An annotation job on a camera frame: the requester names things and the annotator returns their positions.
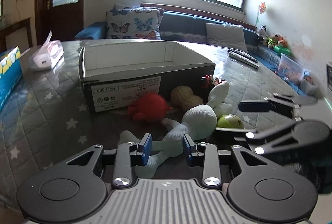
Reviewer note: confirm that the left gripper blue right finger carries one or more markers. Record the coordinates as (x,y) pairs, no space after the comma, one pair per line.
(189,150)

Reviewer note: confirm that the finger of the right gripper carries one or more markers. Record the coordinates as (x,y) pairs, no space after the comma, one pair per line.
(254,106)
(236,133)

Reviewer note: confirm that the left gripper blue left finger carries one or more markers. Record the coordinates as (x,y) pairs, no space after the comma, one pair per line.
(144,150)

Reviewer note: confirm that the white plush rabbit toy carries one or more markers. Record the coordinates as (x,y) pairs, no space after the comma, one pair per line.
(198,122)

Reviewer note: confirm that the green ball toy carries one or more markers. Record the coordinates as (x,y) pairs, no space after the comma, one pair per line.
(230,121)

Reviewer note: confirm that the red plush toy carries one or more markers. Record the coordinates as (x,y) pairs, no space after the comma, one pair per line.
(149,108)

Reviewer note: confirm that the clear plastic toy bin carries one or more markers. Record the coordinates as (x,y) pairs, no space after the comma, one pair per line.
(291,69)

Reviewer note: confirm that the black remote control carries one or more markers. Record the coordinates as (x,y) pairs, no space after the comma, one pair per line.
(243,57)

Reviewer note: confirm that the peanut shaped plush toy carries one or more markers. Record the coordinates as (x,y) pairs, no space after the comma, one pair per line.
(183,96)

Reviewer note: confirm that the small red black toy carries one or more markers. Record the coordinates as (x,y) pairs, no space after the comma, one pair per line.
(208,81)

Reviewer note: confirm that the stuffed toys pile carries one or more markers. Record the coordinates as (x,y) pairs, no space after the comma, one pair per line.
(275,42)

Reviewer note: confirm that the grey cushion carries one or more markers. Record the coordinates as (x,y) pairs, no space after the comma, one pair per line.
(226,35)

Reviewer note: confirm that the black cardboard shoe box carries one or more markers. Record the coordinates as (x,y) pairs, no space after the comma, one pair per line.
(114,74)

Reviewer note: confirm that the grey star quilted table cover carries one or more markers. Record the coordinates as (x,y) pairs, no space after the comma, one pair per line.
(46,120)

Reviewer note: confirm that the blue sofa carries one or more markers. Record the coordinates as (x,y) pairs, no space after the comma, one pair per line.
(191,28)

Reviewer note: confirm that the butterfly print pillow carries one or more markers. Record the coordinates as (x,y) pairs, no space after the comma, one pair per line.
(135,23)

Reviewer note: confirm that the pink white tissue pack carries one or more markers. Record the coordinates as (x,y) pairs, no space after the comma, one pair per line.
(47,56)

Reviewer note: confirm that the blue yellow tissue box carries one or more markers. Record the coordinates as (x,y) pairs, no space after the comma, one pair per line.
(10,73)

